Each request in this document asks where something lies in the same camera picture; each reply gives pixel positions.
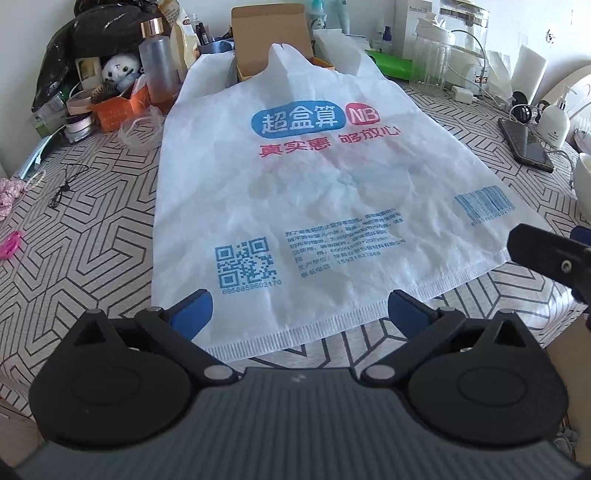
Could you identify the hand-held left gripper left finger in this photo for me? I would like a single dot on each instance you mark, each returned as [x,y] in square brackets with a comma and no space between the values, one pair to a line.
[196,311]

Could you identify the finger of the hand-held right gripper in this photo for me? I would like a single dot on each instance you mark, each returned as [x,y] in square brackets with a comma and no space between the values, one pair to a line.
[540,251]

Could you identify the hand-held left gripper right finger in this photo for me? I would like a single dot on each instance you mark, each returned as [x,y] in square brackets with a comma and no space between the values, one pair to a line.
[404,309]

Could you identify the white printed shopping bag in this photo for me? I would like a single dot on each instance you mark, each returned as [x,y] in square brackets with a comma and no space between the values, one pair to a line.
[323,194]

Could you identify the clear plastic bag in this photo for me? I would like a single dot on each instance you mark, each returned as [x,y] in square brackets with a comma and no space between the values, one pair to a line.
[138,129]

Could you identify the beige snack bag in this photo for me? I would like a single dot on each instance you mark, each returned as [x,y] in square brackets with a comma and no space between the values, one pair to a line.
[182,41]

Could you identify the black trash bag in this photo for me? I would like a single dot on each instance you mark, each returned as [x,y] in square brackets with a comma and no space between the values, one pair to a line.
[87,32]

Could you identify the white bowl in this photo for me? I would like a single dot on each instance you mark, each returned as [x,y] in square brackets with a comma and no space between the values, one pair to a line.
[584,177]

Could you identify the black smartphone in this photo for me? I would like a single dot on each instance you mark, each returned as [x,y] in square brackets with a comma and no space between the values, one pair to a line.
[526,145]

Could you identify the white pump bottle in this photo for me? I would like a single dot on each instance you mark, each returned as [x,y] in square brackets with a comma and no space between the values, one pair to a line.
[554,122]

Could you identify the geometric patterned tablecloth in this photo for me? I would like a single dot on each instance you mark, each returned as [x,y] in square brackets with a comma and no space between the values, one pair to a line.
[92,230]

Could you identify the white charger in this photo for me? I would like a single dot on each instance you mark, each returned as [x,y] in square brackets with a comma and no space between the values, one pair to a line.
[463,94]

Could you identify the pink hair clip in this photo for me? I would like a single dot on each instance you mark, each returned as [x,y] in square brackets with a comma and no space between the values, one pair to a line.
[10,244]

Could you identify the white kitchen appliance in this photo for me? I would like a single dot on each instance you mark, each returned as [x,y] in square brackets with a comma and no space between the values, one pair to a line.
[466,55]

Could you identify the orange box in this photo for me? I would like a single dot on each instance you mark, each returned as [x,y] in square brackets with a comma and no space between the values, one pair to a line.
[115,113]

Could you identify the round cosmetic tin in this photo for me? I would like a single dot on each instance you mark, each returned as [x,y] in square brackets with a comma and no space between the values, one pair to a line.
[76,131]

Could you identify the pink scrunchie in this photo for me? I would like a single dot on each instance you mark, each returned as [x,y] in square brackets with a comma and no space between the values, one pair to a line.
[8,198]

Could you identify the clear jar with white lid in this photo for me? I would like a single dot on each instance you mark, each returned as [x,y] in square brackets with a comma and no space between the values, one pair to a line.
[429,60]

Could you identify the green container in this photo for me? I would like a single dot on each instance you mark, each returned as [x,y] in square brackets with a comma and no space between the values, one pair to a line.
[392,64]

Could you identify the clear bottle with gold cap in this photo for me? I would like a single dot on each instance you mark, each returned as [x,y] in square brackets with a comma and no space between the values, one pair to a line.
[159,64]

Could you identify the white plush toy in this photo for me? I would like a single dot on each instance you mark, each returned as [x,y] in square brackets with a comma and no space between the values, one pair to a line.
[119,69]

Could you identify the white carton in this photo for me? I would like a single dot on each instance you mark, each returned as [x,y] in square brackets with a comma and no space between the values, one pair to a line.
[411,27]

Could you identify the blue cup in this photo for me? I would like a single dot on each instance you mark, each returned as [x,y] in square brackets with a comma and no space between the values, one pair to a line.
[214,47]

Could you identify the cardboard box with green print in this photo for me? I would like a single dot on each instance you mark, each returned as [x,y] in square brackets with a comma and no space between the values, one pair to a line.
[263,27]

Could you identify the teal bottle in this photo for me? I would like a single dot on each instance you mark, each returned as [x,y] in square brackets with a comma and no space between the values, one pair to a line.
[318,14]

